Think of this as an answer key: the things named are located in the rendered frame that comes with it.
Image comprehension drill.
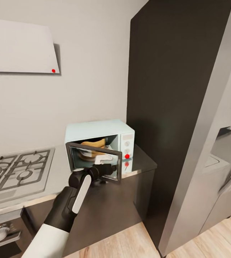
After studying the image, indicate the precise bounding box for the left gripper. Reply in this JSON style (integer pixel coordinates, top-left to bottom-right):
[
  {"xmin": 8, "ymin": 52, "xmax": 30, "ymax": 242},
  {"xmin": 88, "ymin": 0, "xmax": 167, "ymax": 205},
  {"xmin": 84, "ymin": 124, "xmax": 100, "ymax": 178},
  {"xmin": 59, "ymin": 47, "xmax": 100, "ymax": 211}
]
[{"xmin": 93, "ymin": 164, "xmax": 119, "ymax": 178}]

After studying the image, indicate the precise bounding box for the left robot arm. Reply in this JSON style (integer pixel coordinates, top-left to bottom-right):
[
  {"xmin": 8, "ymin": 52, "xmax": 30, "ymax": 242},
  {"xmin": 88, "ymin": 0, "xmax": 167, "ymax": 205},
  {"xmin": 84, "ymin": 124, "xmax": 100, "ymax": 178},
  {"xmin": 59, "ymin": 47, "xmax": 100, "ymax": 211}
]
[{"xmin": 21, "ymin": 154, "xmax": 119, "ymax": 258}]

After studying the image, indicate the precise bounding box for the microwave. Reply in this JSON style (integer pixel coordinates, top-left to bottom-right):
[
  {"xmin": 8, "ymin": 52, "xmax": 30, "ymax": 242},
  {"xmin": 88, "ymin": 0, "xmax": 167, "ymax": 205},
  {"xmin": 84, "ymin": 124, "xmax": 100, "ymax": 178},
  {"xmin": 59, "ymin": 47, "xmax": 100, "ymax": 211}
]
[{"xmin": 64, "ymin": 119, "xmax": 135, "ymax": 185}]

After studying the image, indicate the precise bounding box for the popcorn bag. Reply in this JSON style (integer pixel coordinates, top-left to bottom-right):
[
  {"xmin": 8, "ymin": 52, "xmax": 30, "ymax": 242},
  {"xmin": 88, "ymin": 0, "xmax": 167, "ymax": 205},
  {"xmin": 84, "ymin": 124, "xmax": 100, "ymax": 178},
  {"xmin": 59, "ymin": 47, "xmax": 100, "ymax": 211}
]
[{"xmin": 77, "ymin": 137, "xmax": 106, "ymax": 148}]

